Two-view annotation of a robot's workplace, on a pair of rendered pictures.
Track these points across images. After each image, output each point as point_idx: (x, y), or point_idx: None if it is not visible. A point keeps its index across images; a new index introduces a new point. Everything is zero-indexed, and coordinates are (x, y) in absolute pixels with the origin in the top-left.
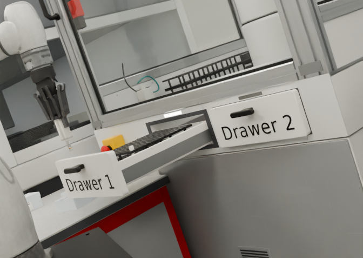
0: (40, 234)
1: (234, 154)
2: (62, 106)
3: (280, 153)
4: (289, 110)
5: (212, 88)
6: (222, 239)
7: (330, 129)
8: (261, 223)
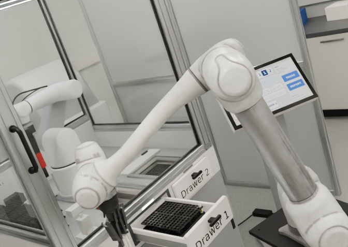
0: None
1: None
2: (126, 220)
3: (201, 191)
4: (206, 165)
5: (171, 173)
6: None
7: (215, 168)
8: None
